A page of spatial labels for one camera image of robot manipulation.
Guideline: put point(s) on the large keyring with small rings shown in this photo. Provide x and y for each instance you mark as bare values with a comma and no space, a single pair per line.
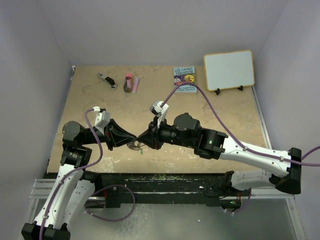
135,145

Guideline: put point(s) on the black base frame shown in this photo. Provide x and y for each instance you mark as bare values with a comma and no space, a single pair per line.
210,189

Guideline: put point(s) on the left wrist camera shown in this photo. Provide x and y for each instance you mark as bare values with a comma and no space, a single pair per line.
102,119

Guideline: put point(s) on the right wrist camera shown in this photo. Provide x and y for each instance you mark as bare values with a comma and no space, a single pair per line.
160,110

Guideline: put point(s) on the right aluminium rail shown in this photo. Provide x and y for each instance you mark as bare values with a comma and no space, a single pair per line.
287,184

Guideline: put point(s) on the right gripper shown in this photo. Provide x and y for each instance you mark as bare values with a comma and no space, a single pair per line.
151,137

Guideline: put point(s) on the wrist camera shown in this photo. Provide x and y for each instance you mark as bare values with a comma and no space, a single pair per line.
160,110
102,119

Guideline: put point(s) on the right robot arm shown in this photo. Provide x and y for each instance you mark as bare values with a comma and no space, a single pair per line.
274,168

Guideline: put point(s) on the pink tube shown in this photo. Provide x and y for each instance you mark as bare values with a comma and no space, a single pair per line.
135,85

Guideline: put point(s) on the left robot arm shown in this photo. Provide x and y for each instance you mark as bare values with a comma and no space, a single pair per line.
70,190

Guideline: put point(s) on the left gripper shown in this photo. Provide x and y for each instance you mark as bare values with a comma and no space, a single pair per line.
116,136

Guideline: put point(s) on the treehouse paperback book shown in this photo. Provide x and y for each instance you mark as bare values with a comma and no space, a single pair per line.
184,75

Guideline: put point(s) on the small whiteboard on stand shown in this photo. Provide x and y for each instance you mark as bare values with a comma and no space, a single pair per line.
229,70

